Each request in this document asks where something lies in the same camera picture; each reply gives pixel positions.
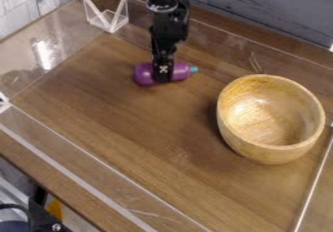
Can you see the purple toy eggplant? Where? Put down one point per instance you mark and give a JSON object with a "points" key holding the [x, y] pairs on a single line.
{"points": [[183, 72]]}

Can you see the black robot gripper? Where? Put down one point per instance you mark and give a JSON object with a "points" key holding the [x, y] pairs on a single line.
{"points": [[168, 31]]}

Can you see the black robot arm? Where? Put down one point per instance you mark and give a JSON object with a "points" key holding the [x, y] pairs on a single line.
{"points": [[161, 6]]}

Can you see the black clamp with cable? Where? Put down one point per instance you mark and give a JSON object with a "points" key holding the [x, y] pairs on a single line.
{"points": [[40, 220]]}

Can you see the clear acrylic tray wall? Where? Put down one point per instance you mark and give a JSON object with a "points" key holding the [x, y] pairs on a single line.
{"points": [[132, 155]]}

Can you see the brown wooden bowl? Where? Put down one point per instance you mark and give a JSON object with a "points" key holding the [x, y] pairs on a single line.
{"points": [[271, 118]]}

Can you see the clear acrylic corner bracket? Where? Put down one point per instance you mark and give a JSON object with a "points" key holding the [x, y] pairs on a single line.
{"points": [[107, 20]]}

